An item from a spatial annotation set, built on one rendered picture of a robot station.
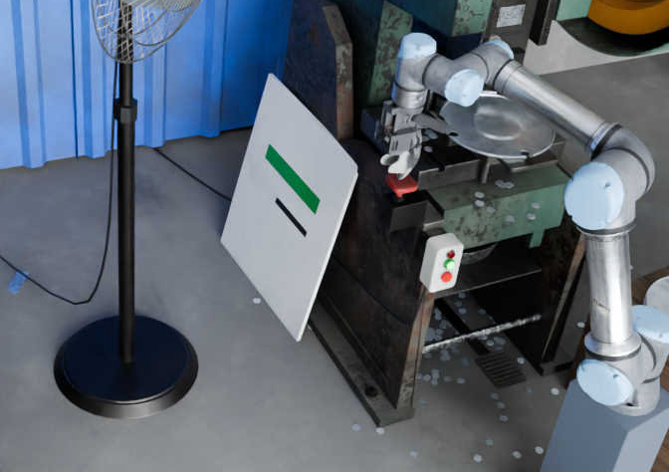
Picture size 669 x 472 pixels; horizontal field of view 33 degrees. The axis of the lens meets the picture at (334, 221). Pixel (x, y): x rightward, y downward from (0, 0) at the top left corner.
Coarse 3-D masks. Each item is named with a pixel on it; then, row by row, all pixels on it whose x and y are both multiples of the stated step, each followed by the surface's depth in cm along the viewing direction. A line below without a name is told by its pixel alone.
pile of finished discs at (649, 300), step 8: (664, 280) 302; (656, 288) 299; (664, 288) 300; (648, 296) 296; (656, 296) 297; (664, 296) 297; (648, 304) 294; (656, 304) 294; (664, 304) 294; (664, 312) 292
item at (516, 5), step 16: (512, 0) 262; (528, 0) 264; (496, 16) 262; (512, 16) 265; (528, 16) 267; (496, 32) 265; (512, 32) 268; (528, 32) 270; (448, 48) 278; (464, 48) 271; (512, 48) 271
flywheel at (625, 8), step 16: (592, 0) 287; (608, 0) 284; (624, 0) 281; (640, 0) 277; (656, 0) 272; (592, 16) 288; (608, 16) 283; (624, 16) 278; (640, 16) 273; (656, 16) 268; (624, 32) 279; (640, 32) 274
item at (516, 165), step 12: (480, 156) 279; (528, 156) 269; (540, 156) 270; (552, 156) 270; (480, 168) 280; (492, 168) 279; (504, 168) 281; (516, 168) 265; (528, 168) 267; (480, 180) 281; (492, 180) 282
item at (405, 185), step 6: (390, 174) 260; (408, 174) 261; (390, 180) 258; (396, 180) 259; (402, 180) 259; (408, 180) 259; (414, 180) 260; (390, 186) 258; (396, 186) 257; (402, 186) 257; (408, 186) 257; (414, 186) 258; (396, 192) 257; (402, 192) 257; (408, 192) 258
